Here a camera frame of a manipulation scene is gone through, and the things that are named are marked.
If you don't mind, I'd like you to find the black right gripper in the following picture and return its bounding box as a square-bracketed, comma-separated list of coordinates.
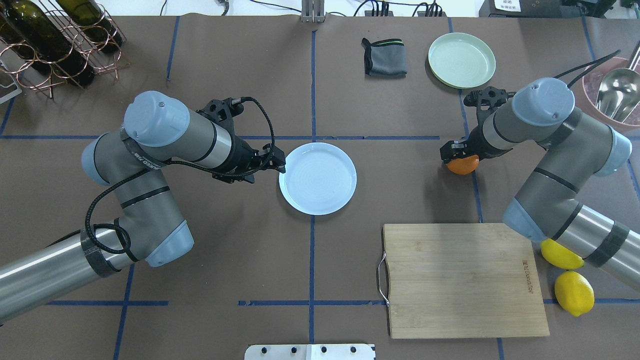
[439, 125, 512, 164]

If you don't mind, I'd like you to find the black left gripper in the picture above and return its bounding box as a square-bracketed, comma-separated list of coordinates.
[212, 137, 286, 183]

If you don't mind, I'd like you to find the orange fruit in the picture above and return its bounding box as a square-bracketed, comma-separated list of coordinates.
[445, 154, 480, 175]

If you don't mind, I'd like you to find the light blue plate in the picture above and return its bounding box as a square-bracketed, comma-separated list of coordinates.
[278, 142, 358, 215]

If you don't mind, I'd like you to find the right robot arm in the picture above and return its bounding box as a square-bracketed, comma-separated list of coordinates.
[439, 77, 640, 290]

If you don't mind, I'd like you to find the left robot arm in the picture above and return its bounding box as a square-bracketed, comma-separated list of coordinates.
[0, 90, 286, 322]

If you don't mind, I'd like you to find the green plate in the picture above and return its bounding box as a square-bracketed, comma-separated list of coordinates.
[427, 32, 497, 89]

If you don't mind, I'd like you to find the grey folded cloth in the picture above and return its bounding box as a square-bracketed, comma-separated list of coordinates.
[361, 38, 409, 79]

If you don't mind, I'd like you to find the bamboo cutting board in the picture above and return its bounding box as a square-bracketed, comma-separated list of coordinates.
[382, 223, 550, 339]

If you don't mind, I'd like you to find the left yellow lemon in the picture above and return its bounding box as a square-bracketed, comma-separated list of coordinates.
[540, 238, 586, 271]

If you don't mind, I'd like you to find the yellow lemon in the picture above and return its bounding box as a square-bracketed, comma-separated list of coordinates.
[540, 238, 586, 271]
[553, 270, 595, 317]

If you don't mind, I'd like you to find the pink bowl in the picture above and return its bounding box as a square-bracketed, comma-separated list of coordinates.
[573, 56, 640, 137]

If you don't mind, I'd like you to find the metal scoop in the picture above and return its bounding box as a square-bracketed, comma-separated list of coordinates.
[596, 43, 640, 123]

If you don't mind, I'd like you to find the right yellow lemon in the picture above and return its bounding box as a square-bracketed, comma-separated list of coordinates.
[553, 270, 595, 317]

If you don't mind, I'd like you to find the green wine bottle middle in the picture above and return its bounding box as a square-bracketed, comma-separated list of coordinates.
[57, 0, 122, 54]

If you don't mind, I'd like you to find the green wine bottle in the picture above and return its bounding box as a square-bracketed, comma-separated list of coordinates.
[0, 18, 37, 62]
[1, 0, 95, 88]
[57, 0, 122, 54]

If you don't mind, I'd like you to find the green wine bottle front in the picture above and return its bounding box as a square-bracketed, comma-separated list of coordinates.
[1, 0, 95, 88]

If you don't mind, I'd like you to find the green wine bottle back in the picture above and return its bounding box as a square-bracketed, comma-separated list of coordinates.
[0, 18, 37, 62]

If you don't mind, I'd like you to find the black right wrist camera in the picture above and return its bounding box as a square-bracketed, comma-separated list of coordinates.
[462, 86, 516, 126]

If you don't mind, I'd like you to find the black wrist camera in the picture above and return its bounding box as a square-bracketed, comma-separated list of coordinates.
[462, 86, 516, 126]
[196, 97, 244, 127]

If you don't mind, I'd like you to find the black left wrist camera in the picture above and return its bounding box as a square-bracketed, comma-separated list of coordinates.
[196, 97, 244, 127]

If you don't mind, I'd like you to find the aluminium frame post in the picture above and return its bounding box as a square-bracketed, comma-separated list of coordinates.
[301, 0, 326, 23]

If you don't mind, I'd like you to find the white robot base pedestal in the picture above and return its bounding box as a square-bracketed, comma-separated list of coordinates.
[244, 342, 377, 360]

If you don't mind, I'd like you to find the copper wire bottle rack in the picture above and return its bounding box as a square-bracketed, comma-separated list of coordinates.
[1, 0, 131, 98]

